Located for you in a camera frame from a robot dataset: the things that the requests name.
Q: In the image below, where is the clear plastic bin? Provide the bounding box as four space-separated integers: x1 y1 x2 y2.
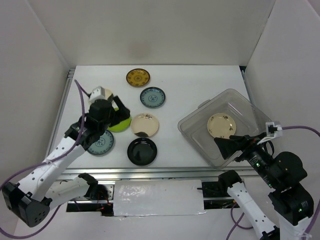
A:
177 88 271 169

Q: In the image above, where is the white front cover panel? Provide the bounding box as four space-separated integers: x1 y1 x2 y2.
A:
113 180 206 217

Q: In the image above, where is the black glossy plate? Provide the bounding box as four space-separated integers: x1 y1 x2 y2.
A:
127 137 158 167

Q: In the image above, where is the small cream plate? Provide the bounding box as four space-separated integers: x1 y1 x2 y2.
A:
207 113 237 139

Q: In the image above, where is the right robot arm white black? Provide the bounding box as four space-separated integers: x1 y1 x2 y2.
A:
214 133 314 240

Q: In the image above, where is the small blue patterned plate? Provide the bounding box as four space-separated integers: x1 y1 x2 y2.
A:
87 130 115 156

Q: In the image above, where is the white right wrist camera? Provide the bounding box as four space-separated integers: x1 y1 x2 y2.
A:
258 121 283 145

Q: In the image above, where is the large cream plate dark patch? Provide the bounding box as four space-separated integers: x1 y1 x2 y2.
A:
130 113 160 138

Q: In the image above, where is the large blue patterned plate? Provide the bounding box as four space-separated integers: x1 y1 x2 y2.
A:
139 86 166 109

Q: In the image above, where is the yellow patterned plate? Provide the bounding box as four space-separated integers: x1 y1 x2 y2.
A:
125 68 151 88

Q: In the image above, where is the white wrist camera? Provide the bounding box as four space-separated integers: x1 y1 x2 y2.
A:
258 121 283 145
88 86 109 104

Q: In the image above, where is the cream plate with dark patch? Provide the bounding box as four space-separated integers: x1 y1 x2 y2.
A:
88 86 114 105

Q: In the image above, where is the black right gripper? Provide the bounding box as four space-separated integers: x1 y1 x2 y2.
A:
212 129 279 186

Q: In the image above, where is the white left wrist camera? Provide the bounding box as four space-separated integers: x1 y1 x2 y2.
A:
88 86 109 104

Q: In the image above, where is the lime green plate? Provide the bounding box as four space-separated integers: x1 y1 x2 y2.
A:
106 107 132 133

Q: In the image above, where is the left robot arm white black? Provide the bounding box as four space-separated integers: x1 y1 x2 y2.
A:
2 96 130 228

